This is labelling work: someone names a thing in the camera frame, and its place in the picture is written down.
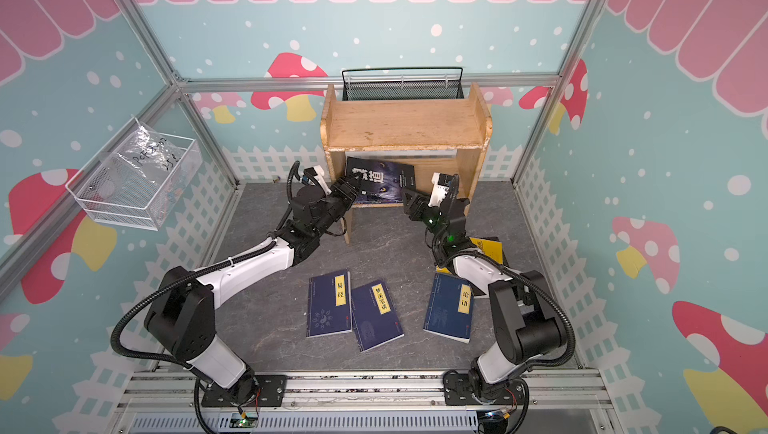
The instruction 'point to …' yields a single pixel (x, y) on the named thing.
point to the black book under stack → (478, 294)
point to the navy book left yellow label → (329, 304)
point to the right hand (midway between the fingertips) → (406, 189)
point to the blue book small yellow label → (450, 308)
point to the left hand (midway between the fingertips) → (363, 182)
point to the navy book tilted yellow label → (376, 319)
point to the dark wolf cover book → (380, 181)
